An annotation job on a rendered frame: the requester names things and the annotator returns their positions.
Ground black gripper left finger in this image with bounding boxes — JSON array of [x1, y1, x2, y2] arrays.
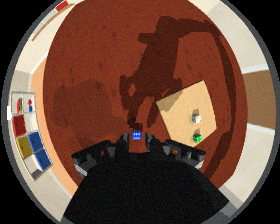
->
[[71, 133, 131, 177]]

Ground blue die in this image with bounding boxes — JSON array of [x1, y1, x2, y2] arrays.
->
[[132, 130, 141, 140]]

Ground tan square mat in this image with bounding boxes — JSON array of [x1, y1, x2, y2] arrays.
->
[[156, 80, 217, 147]]

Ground white die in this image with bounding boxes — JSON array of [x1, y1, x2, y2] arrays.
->
[[192, 114, 201, 124]]

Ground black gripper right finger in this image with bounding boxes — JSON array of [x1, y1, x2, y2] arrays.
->
[[145, 132, 206, 170]]

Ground green die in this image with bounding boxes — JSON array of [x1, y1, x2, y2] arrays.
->
[[193, 134, 201, 143]]

